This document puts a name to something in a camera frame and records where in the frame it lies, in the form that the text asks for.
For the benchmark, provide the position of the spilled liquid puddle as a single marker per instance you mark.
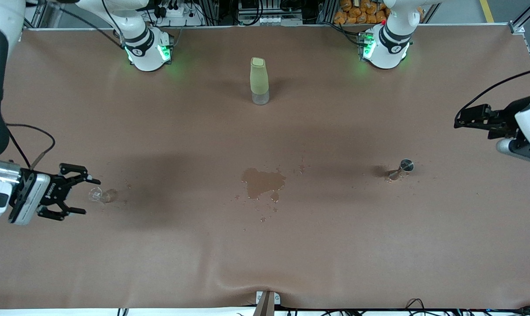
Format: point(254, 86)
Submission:
point(262, 182)

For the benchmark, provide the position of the brown table mat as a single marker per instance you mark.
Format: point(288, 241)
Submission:
point(159, 254)

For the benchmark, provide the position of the grey metal table bracket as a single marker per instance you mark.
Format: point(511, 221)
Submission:
point(277, 299)

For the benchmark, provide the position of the grey equipment box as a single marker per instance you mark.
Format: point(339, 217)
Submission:
point(269, 11)

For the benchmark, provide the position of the aluminium frame profile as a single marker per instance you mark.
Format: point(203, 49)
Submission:
point(41, 13)
point(528, 15)

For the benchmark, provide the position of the brown support strut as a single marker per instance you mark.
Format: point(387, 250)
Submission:
point(264, 307)

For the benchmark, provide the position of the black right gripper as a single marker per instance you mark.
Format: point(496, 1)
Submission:
point(54, 194)

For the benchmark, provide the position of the steel double jigger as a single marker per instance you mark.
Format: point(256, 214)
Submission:
point(406, 165)

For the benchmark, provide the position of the green bottle with clear base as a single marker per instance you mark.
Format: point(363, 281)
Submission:
point(259, 79)

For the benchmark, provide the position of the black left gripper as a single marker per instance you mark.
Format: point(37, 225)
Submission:
point(503, 116)

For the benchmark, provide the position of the white power strip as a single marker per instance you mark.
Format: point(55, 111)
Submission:
point(181, 12)

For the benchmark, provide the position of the clear glass beaker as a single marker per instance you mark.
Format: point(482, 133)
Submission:
point(99, 195)

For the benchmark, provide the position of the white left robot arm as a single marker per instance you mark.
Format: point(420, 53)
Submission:
point(387, 48)

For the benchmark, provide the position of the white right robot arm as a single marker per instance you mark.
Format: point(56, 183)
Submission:
point(146, 52)

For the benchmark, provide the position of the orange snack bag pile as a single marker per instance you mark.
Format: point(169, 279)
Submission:
point(361, 11)

